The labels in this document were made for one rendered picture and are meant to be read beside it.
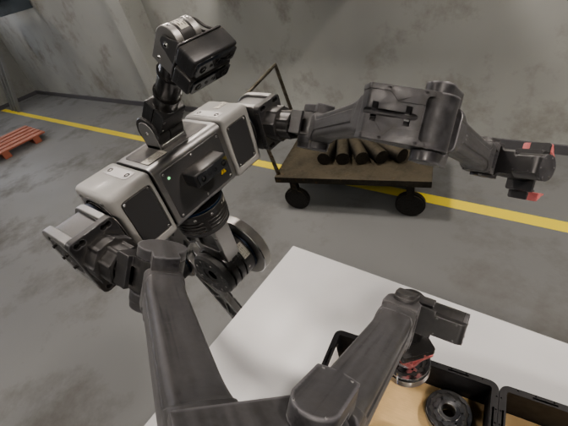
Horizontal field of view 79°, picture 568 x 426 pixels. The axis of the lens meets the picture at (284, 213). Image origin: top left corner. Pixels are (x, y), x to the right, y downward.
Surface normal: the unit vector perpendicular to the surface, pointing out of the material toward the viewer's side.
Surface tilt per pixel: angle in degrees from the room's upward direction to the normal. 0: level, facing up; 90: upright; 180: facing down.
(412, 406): 0
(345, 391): 40
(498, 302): 0
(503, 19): 90
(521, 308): 0
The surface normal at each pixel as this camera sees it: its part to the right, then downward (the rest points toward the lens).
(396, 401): -0.21, -0.76
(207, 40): 0.43, -0.36
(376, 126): -0.21, 0.11
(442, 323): -0.48, 0.02
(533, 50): -0.57, 0.61
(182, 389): 0.09, -1.00
